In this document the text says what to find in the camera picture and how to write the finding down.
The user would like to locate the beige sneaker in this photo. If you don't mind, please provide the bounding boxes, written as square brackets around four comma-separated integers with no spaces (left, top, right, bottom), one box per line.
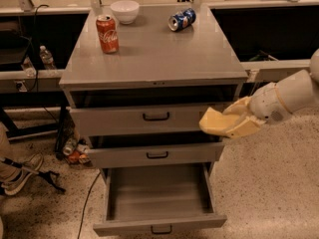
[1,154,43,196]

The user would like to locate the grey drawer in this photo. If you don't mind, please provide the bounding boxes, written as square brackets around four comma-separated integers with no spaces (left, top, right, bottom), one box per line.
[94,163,226,236]
[89,142,224,168]
[71,104,228,136]

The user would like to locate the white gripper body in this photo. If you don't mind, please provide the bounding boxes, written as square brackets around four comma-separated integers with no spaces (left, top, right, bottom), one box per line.
[249,83,292,124]

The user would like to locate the grey drawer cabinet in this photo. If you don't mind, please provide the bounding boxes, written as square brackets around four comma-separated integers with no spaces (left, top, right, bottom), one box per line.
[59,3,249,171]

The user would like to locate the red cola can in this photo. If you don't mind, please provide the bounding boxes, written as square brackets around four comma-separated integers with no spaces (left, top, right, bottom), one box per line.
[96,15,119,54]

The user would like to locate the clear plastic water bottle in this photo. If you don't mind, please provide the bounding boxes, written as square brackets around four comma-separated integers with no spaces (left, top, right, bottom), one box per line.
[39,45,56,71]

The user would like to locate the grey top drawer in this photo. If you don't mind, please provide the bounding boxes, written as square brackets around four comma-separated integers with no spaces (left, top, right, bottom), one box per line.
[71,104,228,136]

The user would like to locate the grey middle drawer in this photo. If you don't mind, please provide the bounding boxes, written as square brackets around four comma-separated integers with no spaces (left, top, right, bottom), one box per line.
[89,142,224,168]

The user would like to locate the blue soda can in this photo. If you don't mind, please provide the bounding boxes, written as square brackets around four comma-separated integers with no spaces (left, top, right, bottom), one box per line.
[168,8,196,32]

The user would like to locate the white bowl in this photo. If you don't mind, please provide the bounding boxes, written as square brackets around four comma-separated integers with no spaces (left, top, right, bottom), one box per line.
[110,0,140,24]

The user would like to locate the black tripod stand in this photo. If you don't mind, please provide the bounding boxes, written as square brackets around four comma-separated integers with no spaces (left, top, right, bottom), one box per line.
[0,157,66,193]

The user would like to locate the yellow sponge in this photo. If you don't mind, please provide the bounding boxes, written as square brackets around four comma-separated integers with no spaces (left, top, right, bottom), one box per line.
[199,108,239,136]

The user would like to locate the bottles on floor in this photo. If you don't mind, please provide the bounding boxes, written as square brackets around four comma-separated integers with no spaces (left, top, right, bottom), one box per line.
[63,137,90,164]

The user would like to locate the grey bottom drawer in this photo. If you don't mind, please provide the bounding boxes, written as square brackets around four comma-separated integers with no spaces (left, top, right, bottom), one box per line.
[94,163,226,236]

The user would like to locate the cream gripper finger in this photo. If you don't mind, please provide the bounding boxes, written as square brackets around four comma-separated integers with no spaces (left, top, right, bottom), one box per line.
[226,116,265,138]
[223,97,251,116]

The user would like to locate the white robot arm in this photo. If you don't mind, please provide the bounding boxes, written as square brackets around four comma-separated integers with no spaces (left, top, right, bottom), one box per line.
[223,50,319,138]

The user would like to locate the black floor cable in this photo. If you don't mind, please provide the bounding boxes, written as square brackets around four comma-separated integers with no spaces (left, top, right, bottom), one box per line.
[76,171,102,239]

